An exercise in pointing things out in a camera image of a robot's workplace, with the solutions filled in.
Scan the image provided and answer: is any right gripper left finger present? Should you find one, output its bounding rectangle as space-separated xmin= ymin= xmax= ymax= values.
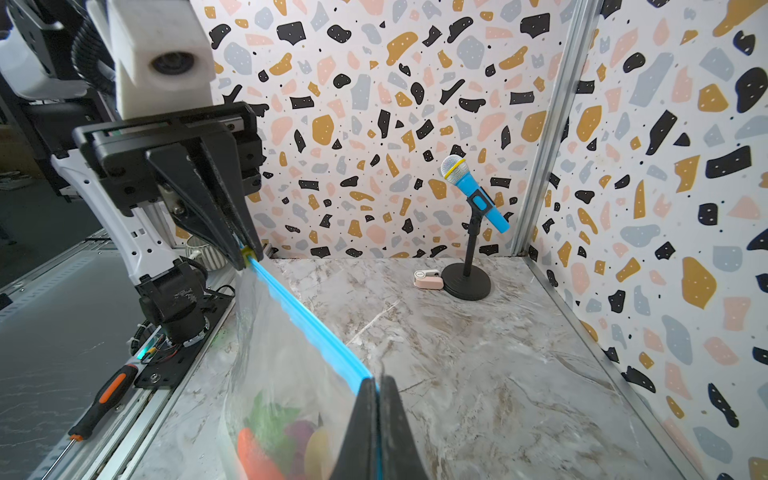
xmin=330 ymin=378 xmax=379 ymax=480

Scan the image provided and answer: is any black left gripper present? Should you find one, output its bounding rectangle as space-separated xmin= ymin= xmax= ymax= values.
xmin=73 ymin=102 xmax=267 ymax=270

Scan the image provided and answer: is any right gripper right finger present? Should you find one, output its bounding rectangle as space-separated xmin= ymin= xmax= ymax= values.
xmin=379 ymin=375 xmax=428 ymax=480

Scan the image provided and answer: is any clear zip top bag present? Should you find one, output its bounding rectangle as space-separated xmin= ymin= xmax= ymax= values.
xmin=217 ymin=255 xmax=370 ymax=479

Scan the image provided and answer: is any green lettuce toy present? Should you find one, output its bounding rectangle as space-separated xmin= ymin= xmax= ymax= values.
xmin=246 ymin=392 xmax=301 ymax=475

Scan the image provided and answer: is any orange carrot toy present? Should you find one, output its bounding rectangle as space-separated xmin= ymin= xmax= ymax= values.
xmin=237 ymin=428 xmax=285 ymax=480

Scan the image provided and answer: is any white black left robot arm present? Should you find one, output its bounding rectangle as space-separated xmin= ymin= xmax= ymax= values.
xmin=1 ymin=1 xmax=265 ymax=344

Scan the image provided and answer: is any pink white small device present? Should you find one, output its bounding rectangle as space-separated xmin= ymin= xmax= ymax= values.
xmin=413 ymin=269 xmax=444 ymax=290

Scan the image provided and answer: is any black microphone stand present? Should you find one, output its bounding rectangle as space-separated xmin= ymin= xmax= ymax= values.
xmin=441 ymin=201 xmax=492 ymax=301

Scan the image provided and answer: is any blue microphone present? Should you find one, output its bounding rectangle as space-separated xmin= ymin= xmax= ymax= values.
xmin=440 ymin=154 xmax=510 ymax=233

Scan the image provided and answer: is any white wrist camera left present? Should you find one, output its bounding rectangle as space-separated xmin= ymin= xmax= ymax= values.
xmin=86 ymin=0 xmax=215 ymax=120

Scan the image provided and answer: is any orange handle screwdriver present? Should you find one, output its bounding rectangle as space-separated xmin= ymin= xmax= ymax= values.
xmin=42 ymin=363 xmax=140 ymax=480

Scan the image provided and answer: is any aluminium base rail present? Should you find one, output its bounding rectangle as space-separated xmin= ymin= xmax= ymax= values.
xmin=29 ymin=268 xmax=235 ymax=479

